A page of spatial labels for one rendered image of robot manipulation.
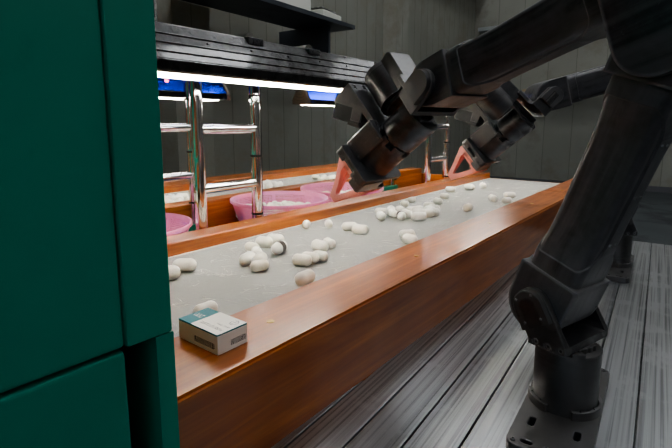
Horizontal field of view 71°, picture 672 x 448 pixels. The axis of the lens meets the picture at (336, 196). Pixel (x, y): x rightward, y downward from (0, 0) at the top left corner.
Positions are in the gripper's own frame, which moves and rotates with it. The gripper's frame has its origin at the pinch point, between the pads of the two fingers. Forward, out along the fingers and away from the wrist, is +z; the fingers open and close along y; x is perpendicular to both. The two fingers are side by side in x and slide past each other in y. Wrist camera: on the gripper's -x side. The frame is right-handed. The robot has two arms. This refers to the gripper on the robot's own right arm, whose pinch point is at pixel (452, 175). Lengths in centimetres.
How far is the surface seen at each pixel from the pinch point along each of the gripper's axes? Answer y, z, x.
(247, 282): 53, 13, 4
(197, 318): 72, 0, 10
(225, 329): 72, -3, 12
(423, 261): 35.5, -2.9, 14.7
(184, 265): 57, 21, -4
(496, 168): -699, 216, -101
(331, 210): 8.3, 27.6, -10.2
